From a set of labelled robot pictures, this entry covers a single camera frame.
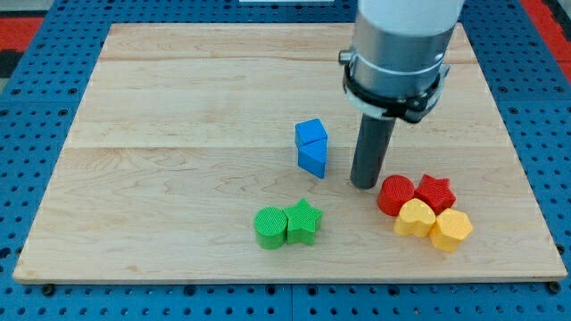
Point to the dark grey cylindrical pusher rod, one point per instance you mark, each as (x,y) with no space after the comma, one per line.
(372,143)

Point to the red star block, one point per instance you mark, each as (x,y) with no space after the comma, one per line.
(436,193)

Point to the green circle block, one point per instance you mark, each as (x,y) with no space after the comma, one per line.
(270,225)

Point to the blue triangle block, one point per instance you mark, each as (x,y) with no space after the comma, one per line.
(312,157)

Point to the red circle block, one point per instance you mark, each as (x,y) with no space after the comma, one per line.
(394,192)

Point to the green star block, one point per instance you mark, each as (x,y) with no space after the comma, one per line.
(304,221)

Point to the light wooden board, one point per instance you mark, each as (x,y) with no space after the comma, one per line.
(186,131)

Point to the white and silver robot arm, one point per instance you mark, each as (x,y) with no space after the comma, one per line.
(394,69)

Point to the blue cube block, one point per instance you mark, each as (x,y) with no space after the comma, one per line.
(309,131)

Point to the yellow heart block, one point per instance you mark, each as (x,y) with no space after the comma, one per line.
(415,218)

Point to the yellow hexagon block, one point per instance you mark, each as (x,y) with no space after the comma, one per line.
(450,230)

